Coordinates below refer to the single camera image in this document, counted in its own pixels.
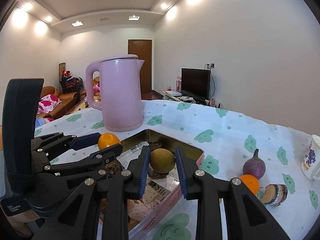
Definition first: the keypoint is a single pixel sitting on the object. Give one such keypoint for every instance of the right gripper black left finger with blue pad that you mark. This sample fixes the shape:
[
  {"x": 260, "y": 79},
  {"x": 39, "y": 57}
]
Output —
[{"x": 71, "y": 205}]

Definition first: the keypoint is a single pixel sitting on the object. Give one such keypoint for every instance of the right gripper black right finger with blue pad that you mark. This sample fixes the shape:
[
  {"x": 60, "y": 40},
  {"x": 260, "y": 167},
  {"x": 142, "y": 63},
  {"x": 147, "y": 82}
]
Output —
[{"x": 246, "y": 217}]

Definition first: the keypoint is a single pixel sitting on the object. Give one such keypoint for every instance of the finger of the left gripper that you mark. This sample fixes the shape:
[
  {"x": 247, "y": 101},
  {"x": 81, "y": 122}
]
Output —
[
  {"x": 92, "y": 166},
  {"x": 65, "y": 142}
]

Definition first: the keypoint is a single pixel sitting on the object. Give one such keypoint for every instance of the small orange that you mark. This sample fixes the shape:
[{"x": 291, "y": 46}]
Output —
[{"x": 106, "y": 140}]

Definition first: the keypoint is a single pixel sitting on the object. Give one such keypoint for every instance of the large orange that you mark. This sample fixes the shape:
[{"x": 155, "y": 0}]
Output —
[{"x": 251, "y": 182}]

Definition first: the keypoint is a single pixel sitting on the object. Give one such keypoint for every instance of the purple round turnip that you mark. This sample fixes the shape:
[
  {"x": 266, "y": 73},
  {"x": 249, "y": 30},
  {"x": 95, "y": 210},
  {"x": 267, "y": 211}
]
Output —
[{"x": 254, "y": 166}]

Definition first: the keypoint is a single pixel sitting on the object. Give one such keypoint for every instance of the green brown round fruit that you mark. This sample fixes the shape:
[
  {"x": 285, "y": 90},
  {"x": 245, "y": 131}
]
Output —
[{"x": 162, "y": 160}]

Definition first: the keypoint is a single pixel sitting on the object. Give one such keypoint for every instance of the cut purple sugarcane piece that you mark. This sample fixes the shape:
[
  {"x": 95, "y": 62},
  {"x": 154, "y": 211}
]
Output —
[{"x": 156, "y": 175}]

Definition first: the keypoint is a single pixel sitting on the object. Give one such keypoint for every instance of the dark brown water chestnut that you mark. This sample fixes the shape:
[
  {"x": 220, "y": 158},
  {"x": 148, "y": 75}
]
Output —
[{"x": 155, "y": 145}]

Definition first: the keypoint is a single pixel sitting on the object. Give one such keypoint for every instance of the person's left hand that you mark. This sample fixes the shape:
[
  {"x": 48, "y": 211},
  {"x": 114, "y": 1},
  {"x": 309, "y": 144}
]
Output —
[{"x": 19, "y": 222}]

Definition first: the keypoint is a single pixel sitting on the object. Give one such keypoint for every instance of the pink floral cushion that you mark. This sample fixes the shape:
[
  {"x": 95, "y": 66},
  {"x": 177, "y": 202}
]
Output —
[{"x": 48, "y": 103}]

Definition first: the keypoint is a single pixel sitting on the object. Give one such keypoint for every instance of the orange leather sofa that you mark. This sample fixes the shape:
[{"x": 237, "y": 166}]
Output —
[{"x": 69, "y": 101}]

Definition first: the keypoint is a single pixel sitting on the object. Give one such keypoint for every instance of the pink biscuit tin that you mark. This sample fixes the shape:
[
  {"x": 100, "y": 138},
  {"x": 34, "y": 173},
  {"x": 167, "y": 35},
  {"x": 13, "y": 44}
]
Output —
[{"x": 160, "y": 195}]

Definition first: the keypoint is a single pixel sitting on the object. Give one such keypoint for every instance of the cloud print tablecloth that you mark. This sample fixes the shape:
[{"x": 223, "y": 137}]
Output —
[{"x": 225, "y": 137}]

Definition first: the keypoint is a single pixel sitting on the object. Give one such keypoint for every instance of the white floral mug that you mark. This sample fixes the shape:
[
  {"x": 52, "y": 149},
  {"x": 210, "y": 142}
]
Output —
[{"x": 311, "y": 162}]

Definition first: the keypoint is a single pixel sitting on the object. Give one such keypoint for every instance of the pink electric kettle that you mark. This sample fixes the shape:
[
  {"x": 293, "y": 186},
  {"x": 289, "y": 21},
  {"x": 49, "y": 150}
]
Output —
[{"x": 120, "y": 95}]

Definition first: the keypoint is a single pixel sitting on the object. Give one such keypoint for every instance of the tv stand with clutter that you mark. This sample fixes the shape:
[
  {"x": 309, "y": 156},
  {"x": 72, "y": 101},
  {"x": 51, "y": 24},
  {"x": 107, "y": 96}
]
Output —
[{"x": 177, "y": 96}]

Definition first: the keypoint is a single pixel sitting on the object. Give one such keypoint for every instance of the black television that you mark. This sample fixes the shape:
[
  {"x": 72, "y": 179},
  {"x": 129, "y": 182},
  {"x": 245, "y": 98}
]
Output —
[{"x": 195, "y": 82}]

